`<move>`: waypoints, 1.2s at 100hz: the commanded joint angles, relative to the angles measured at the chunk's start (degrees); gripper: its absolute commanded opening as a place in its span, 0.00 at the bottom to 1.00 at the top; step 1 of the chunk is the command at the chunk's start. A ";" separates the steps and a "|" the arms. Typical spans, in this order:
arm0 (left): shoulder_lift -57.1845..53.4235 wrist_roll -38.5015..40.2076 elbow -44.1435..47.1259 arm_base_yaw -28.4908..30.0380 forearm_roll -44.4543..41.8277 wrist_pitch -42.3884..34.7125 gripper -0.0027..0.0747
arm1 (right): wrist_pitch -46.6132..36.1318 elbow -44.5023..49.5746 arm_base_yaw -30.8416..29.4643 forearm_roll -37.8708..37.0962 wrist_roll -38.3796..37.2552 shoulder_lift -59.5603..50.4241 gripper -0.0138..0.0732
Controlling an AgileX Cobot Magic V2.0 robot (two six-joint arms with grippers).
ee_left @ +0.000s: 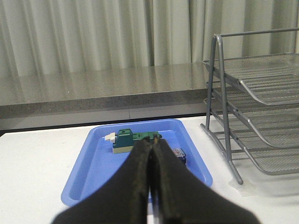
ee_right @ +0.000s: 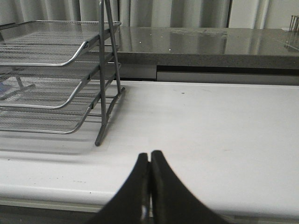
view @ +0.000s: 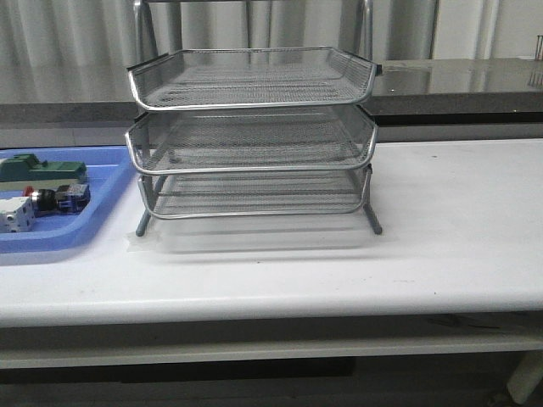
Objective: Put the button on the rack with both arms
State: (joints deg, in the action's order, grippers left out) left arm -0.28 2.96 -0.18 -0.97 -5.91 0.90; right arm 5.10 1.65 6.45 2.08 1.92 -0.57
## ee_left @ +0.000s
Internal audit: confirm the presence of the white pleated curtain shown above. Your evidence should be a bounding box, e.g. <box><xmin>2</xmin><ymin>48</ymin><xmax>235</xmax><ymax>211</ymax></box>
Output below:
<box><xmin>0</xmin><ymin>0</ymin><xmax>299</xmax><ymax>77</ymax></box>

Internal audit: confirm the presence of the blue plastic tray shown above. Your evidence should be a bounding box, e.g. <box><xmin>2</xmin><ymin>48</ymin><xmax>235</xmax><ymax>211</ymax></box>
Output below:
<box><xmin>61</xmin><ymin>119</ymin><xmax>213</xmax><ymax>206</ymax></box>

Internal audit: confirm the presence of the green terminal block component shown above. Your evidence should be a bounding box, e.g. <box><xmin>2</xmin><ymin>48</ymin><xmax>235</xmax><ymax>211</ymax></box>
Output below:
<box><xmin>105</xmin><ymin>129</ymin><xmax>162</xmax><ymax>154</ymax></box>

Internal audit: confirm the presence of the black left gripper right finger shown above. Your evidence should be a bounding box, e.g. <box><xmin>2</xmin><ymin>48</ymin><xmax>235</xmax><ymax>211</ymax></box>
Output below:
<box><xmin>150</xmin><ymin>138</ymin><xmax>259</xmax><ymax>224</ymax></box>

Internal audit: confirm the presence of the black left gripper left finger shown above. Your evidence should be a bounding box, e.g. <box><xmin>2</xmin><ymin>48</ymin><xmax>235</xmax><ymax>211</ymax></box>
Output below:
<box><xmin>53</xmin><ymin>139</ymin><xmax>151</xmax><ymax>224</ymax></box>

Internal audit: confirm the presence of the grey stone counter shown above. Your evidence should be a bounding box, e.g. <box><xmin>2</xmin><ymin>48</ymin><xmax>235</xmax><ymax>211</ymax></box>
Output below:
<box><xmin>0</xmin><ymin>63</ymin><xmax>208</xmax><ymax>131</ymax></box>

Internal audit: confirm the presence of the mesh rack tray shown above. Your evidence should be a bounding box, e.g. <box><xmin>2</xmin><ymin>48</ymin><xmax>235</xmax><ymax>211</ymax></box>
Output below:
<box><xmin>203</xmin><ymin>53</ymin><xmax>299</xmax><ymax>106</ymax></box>
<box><xmin>216</xmin><ymin>130</ymin><xmax>299</xmax><ymax>176</ymax></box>
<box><xmin>207</xmin><ymin>87</ymin><xmax>299</xmax><ymax>149</ymax></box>

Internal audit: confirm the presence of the red emergency stop button switch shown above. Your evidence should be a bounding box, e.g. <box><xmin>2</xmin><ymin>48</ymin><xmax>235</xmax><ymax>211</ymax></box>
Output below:
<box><xmin>172</xmin><ymin>148</ymin><xmax>186</xmax><ymax>166</ymax></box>

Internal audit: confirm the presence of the grey metal rack frame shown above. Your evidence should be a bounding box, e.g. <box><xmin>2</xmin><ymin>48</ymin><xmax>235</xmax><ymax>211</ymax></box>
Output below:
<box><xmin>201</xmin><ymin>34</ymin><xmax>299</xmax><ymax>184</ymax></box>

